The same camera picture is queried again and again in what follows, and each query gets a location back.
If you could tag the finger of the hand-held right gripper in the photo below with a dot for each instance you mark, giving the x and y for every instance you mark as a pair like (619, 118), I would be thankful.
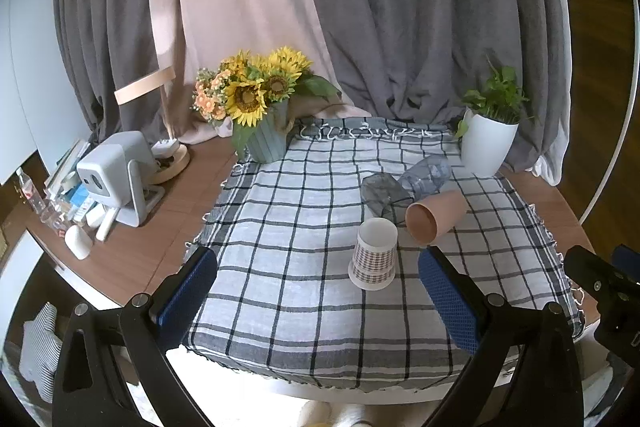
(595, 274)

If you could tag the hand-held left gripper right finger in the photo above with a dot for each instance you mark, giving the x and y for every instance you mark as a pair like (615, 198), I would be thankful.
(447, 302)

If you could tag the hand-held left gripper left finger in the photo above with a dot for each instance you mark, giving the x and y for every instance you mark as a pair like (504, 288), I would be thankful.
(187, 292)

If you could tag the pink cup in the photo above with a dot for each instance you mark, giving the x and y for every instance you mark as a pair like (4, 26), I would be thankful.
(435, 214)

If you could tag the patterned paper cup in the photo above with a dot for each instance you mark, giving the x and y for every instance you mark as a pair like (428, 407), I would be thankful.
(374, 257)

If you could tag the grey transparent plastic cup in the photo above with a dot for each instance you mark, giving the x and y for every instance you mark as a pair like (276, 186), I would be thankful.
(382, 197)

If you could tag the clear transparent plastic cup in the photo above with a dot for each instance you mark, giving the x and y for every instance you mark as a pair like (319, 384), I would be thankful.
(427, 177)

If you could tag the white remote control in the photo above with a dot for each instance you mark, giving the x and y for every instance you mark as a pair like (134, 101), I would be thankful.
(105, 224)

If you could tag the checked tablecloth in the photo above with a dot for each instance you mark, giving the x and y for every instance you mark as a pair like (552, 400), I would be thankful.
(300, 257)

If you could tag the white computer mouse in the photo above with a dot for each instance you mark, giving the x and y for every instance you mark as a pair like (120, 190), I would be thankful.
(77, 242)

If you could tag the wooden desk lamp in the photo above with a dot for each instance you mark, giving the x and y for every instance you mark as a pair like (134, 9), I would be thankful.
(172, 164)

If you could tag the white power adapter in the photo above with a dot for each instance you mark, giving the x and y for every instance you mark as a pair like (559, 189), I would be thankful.
(164, 148)

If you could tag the white projector on stand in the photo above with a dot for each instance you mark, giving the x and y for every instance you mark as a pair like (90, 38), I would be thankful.
(120, 162)

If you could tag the striped star pillow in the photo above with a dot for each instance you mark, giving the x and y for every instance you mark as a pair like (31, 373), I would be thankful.
(40, 347)

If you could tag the white curved pole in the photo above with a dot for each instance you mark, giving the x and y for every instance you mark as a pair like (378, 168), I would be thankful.
(622, 117)

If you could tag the white plant pot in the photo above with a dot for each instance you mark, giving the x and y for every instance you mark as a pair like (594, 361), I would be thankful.
(487, 144)

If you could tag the stack of books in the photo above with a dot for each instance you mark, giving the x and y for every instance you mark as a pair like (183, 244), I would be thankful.
(65, 177)

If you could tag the ribbed teal vase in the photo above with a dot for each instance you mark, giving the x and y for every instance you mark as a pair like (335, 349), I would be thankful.
(267, 137)

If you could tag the clear plastic bottle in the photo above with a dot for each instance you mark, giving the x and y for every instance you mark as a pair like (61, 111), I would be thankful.
(30, 194)

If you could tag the green potted plant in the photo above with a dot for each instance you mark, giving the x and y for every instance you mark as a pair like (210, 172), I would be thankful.
(497, 99)

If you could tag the sunflower bouquet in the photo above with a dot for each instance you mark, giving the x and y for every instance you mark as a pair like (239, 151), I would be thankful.
(250, 92)

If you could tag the grey curtain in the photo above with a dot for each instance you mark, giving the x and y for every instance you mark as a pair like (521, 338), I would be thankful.
(425, 17)
(110, 32)

